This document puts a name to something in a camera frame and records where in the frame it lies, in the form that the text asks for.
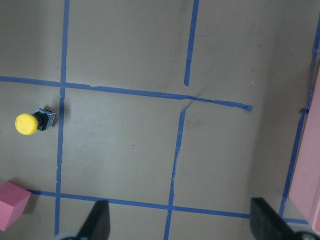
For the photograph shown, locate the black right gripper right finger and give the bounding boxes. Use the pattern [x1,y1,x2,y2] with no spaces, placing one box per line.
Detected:
[249,197,297,240]

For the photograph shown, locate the pink cube near left base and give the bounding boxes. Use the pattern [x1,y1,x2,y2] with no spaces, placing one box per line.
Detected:
[0,181,31,231]

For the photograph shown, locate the pink plastic bin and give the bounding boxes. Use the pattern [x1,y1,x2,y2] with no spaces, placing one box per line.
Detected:
[289,76,320,234]

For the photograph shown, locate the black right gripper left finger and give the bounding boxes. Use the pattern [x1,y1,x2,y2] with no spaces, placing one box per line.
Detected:
[77,200,111,240]

